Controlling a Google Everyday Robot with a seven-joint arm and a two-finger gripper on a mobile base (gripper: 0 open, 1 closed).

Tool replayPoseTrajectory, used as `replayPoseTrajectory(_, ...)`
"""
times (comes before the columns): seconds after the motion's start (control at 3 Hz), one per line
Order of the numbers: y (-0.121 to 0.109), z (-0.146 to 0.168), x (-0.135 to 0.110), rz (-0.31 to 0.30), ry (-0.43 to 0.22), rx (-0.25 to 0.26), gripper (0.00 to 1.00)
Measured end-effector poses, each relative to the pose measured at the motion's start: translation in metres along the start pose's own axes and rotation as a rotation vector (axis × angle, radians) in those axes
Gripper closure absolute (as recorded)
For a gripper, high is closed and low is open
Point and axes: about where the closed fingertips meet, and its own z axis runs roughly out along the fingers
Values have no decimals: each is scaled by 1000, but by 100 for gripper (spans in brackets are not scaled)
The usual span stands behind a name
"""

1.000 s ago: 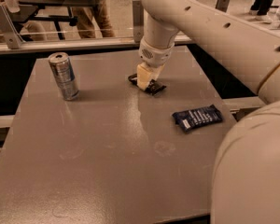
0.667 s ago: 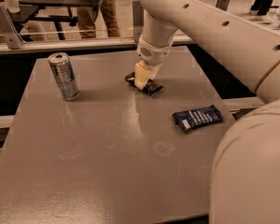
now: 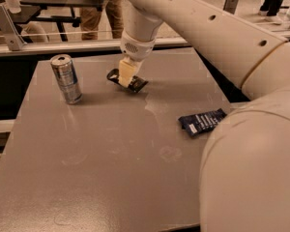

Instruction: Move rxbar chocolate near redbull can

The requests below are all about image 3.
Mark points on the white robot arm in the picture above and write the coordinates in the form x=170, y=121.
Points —
x=244, y=183

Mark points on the black rxbar chocolate bar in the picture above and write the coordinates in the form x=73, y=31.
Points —
x=136, y=84

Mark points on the metal bracket post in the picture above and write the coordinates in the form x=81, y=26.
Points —
x=230, y=6
x=13, y=40

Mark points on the metal railing ledge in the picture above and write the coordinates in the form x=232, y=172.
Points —
x=94, y=46

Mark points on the silver blue redbull can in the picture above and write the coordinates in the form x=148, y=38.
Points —
x=63, y=68

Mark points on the black background table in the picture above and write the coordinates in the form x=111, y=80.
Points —
x=56, y=11

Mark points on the right metal bracket post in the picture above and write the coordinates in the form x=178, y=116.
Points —
x=230, y=6

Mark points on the left metal bracket post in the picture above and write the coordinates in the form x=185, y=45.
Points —
x=13, y=40

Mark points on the person in khaki trousers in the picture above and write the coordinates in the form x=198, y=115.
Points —
x=91, y=18

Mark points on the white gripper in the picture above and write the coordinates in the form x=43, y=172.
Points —
x=136, y=48

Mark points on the blue rxbar snack bar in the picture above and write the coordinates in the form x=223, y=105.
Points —
x=196, y=124

